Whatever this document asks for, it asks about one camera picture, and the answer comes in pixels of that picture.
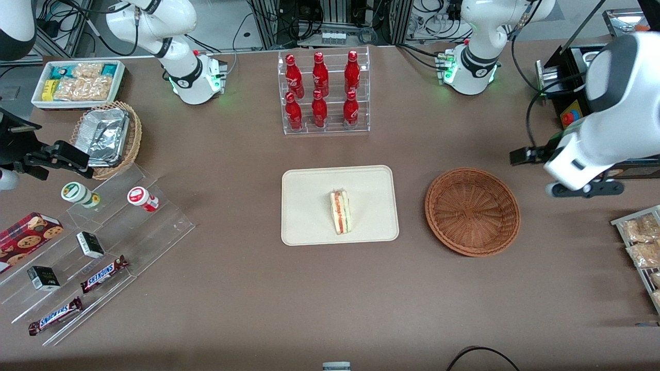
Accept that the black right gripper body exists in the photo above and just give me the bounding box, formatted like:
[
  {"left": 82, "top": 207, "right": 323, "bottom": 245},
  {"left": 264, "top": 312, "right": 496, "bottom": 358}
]
[{"left": 0, "top": 107, "right": 43, "bottom": 169}]

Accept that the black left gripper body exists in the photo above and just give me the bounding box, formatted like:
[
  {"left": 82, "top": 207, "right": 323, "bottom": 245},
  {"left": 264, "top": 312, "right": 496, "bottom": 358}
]
[{"left": 548, "top": 130, "right": 573, "bottom": 155}]

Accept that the triangle sandwich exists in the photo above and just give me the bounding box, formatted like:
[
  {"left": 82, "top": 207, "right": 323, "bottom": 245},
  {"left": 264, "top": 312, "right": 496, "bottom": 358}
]
[{"left": 330, "top": 189, "right": 353, "bottom": 235}]

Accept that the tan wicker basket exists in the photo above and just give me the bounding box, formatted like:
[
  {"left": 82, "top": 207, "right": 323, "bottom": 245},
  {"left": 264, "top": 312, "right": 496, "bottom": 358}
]
[{"left": 70, "top": 100, "right": 143, "bottom": 180}]

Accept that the round brown wicker basket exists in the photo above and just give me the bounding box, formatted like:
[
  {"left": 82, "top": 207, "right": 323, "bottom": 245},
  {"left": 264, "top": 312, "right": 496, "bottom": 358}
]
[{"left": 424, "top": 167, "right": 521, "bottom": 257}]

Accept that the tray of packaged crackers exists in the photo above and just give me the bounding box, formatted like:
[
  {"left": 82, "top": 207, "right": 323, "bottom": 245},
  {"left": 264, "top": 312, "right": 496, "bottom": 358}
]
[{"left": 611, "top": 205, "right": 660, "bottom": 315}]

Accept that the silver metal tray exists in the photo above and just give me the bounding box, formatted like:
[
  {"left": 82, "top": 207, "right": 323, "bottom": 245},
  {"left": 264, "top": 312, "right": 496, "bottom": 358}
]
[{"left": 602, "top": 9, "right": 646, "bottom": 38}]

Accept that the cream plastic tray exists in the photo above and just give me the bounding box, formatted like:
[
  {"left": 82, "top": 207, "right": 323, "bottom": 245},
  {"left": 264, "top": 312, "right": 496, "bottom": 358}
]
[{"left": 281, "top": 165, "right": 400, "bottom": 246}]

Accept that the green lid yogurt cup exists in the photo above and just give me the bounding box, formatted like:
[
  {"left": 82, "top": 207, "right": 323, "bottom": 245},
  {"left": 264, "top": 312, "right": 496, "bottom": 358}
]
[{"left": 61, "top": 182, "right": 102, "bottom": 209}]

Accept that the silver foil container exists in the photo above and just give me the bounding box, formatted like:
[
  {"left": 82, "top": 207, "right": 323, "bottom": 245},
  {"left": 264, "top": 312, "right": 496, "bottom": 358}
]
[{"left": 77, "top": 108, "right": 130, "bottom": 167}]

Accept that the white rectangular snack bin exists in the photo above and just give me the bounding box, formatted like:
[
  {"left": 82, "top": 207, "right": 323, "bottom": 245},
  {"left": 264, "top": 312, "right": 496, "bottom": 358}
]
[{"left": 31, "top": 60, "right": 127, "bottom": 111}]

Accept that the red cookie box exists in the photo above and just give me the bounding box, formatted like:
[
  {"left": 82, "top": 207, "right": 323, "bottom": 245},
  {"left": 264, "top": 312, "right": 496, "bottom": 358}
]
[{"left": 0, "top": 212, "right": 64, "bottom": 275}]

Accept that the large clear cracker bag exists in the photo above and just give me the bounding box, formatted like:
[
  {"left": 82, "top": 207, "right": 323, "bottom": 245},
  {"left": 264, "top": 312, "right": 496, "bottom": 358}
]
[{"left": 54, "top": 76, "right": 113, "bottom": 102}]

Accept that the black machine with yellow panel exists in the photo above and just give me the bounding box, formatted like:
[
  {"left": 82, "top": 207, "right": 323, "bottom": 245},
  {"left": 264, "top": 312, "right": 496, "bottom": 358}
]
[{"left": 535, "top": 44, "right": 660, "bottom": 180}]

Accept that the red lid yogurt cup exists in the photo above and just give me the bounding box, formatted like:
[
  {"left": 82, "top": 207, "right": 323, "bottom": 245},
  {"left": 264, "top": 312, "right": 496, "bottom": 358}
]
[{"left": 127, "top": 187, "right": 160, "bottom": 212}]

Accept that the small clear cracker bag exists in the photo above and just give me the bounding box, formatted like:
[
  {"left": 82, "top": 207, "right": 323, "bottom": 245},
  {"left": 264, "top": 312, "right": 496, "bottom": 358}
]
[{"left": 72, "top": 62, "right": 104, "bottom": 79}]

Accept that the small black box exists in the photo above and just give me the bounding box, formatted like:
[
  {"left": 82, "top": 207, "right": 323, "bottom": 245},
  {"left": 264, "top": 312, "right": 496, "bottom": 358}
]
[
  {"left": 76, "top": 231, "right": 105, "bottom": 259},
  {"left": 27, "top": 266, "right": 61, "bottom": 291}
]

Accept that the clear acrylic stepped display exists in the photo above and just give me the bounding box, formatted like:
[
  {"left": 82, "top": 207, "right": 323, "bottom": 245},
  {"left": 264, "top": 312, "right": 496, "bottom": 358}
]
[{"left": 0, "top": 164, "right": 195, "bottom": 347}]

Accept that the Snickers chocolate bar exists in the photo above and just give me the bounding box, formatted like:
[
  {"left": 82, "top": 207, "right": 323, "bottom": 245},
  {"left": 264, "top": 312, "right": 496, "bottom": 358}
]
[
  {"left": 28, "top": 297, "right": 84, "bottom": 336},
  {"left": 80, "top": 255, "right": 129, "bottom": 294}
]

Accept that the red cola bottle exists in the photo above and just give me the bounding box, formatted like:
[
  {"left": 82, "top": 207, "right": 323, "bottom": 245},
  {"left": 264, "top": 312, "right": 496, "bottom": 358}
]
[
  {"left": 312, "top": 52, "right": 329, "bottom": 98},
  {"left": 285, "top": 54, "right": 305, "bottom": 99},
  {"left": 344, "top": 50, "right": 361, "bottom": 96},
  {"left": 285, "top": 92, "right": 303, "bottom": 131},
  {"left": 311, "top": 90, "right": 328, "bottom": 129},
  {"left": 343, "top": 90, "right": 359, "bottom": 129}
]

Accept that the clear acrylic bottle rack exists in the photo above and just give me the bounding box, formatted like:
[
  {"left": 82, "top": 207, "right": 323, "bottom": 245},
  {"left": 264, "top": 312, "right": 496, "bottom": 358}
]
[{"left": 277, "top": 45, "right": 371, "bottom": 136}]

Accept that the left wrist camera mount bar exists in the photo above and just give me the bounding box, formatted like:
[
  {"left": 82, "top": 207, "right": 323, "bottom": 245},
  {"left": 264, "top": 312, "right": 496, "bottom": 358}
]
[{"left": 547, "top": 179, "right": 625, "bottom": 199}]

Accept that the black cable loop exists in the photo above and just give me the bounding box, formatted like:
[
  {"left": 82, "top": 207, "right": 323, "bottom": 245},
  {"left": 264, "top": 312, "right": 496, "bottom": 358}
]
[{"left": 446, "top": 346, "right": 521, "bottom": 371}]

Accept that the aluminium frame rack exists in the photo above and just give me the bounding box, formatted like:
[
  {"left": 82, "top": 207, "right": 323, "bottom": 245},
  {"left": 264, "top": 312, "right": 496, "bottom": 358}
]
[{"left": 246, "top": 0, "right": 414, "bottom": 50}]

